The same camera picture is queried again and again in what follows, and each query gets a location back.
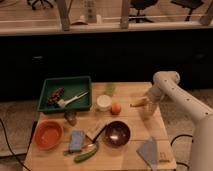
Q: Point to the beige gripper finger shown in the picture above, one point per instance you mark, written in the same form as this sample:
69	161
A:
148	110

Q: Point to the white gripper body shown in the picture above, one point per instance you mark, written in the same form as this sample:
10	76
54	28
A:
155	94

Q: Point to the yellow banana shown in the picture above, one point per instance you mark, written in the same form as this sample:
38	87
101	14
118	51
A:
141	102

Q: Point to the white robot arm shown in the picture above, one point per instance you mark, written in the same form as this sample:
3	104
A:
201	153

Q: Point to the purple bowl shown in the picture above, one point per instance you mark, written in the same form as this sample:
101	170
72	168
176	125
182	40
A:
117	134

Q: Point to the orange bowl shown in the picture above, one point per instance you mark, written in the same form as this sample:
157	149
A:
48	135

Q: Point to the orange fruit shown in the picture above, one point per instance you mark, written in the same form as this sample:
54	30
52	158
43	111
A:
115	108

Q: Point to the grey cloth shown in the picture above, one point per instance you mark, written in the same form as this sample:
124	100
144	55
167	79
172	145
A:
148	152

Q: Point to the white round container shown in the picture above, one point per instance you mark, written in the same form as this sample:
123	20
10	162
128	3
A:
104	102

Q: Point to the metal spoon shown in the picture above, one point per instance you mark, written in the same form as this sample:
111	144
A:
78	148

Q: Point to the blue sponge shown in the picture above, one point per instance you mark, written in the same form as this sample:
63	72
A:
77	138

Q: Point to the small metal cup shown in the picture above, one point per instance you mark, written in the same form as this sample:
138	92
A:
70	116

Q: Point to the green plastic tray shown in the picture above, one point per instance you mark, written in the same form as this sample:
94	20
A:
71	86

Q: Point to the green cucumber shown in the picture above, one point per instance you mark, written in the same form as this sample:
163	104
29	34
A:
87	155

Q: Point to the white brush in tray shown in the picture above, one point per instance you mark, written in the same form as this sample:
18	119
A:
63	103

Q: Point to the office chair centre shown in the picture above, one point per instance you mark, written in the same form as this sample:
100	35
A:
141	5

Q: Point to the office chair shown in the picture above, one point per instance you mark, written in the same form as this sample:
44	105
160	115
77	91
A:
190	4
141	5
34	4

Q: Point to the brown grape bunch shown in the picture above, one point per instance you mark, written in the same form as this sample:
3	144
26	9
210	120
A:
55	96

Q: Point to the office chair right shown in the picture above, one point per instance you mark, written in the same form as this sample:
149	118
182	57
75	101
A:
190	4

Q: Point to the office chair left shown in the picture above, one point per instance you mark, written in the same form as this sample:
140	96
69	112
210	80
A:
34	4

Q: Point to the black handled spatula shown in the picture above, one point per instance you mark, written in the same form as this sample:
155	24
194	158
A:
95	130

